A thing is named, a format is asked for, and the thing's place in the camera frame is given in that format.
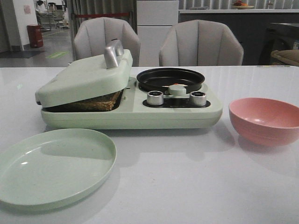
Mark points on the shrimp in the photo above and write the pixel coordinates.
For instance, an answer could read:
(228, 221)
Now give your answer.
(184, 85)

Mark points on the bread slice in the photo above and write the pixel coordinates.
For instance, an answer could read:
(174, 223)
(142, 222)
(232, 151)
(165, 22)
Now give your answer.
(98, 104)

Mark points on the green breakfast maker lid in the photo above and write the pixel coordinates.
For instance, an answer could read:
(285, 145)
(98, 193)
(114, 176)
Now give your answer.
(87, 78)

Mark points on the pink plastic bowl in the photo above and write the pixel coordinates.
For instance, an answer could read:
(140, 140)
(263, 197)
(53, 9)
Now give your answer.
(265, 121)

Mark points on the green breakfast maker base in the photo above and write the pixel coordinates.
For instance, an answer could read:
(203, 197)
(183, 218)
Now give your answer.
(133, 114)

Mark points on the left silver control knob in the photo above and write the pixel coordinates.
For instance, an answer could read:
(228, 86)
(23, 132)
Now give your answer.
(155, 98)

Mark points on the silver control knob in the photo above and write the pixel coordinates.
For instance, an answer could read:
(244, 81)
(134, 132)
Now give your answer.
(197, 98)
(155, 98)

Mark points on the black round frying pan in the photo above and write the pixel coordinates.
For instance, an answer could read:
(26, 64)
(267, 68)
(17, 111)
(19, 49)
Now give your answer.
(159, 79)

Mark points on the right silver control knob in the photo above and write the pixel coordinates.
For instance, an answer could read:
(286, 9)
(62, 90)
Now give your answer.
(197, 98)

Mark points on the right grey upholstered chair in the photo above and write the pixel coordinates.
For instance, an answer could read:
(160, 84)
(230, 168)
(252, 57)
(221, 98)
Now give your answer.
(200, 43)

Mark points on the grey upholstered chair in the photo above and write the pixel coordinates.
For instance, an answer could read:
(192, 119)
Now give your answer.
(200, 43)
(94, 34)

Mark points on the white cabinet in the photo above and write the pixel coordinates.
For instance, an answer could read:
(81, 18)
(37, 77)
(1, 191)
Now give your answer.
(154, 20)

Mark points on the left grey upholstered chair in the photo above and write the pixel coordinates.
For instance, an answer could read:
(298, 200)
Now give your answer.
(94, 34)

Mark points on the light green plate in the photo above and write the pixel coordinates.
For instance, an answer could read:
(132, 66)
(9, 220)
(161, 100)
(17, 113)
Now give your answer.
(54, 169)

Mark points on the grey counter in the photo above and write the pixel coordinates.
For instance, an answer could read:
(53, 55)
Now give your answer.
(248, 26)

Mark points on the red bin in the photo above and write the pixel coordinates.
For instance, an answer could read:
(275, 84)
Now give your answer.
(35, 36)

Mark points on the plate of fruit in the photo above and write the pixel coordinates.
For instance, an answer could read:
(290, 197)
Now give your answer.
(238, 4)

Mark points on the beige cushion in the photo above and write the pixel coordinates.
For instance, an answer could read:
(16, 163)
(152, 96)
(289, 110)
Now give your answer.
(290, 57)

